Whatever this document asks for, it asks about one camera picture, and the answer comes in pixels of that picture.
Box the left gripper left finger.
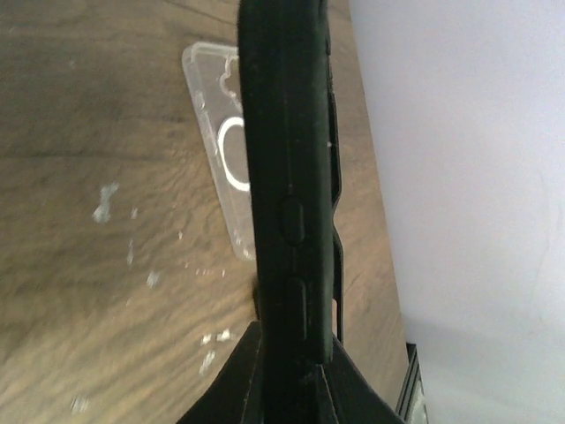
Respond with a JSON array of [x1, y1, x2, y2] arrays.
[[177, 322, 263, 424]]

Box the black aluminium frame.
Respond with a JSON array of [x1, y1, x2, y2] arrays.
[[395, 343, 429, 424]]

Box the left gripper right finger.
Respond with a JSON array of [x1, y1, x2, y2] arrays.
[[321, 339, 403, 423]]

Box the black phone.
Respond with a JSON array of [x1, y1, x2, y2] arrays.
[[252, 277, 260, 320]]

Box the clear magsafe phone case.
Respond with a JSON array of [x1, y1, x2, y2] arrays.
[[182, 42, 255, 261]]

